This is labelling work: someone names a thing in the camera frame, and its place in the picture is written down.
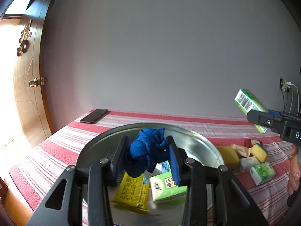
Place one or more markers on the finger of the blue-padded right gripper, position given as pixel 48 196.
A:
pixel 276 113

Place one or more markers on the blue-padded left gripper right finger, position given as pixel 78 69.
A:
pixel 231 203

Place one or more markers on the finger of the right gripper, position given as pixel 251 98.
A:
pixel 263 119

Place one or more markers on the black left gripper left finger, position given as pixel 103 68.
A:
pixel 62 205

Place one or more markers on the small green tissue pack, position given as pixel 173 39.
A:
pixel 262 173
pixel 247 101

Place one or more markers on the red snack packet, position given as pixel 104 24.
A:
pixel 251 142

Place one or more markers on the yellow green sponge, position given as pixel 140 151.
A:
pixel 229 156
pixel 259 152

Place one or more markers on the beige snack packet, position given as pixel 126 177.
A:
pixel 242 151

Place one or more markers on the white paper-wrapped pastry block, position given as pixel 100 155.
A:
pixel 245 164

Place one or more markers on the large green tissue pack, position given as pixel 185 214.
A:
pixel 164 188

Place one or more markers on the yellow printed packet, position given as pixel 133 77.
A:
pixel 133 193

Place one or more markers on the blue white milk carton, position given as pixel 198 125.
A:
pixel 162 167

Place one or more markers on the blue knotted cloth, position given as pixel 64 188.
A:
pixel 148 149

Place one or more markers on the right hand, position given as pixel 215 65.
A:
pixel 294 173

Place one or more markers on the red white striped tablecloth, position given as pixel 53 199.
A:
pixel 36 172

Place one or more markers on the black smartphone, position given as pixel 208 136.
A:
pixel 94 116

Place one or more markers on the wooden door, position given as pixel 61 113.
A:
pixel 32 104

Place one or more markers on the door ornament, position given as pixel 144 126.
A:
pixel 24 39

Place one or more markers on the wall power outlet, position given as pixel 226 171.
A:
pixel 284 85

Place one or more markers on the brass door handle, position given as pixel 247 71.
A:
pixel 38 82

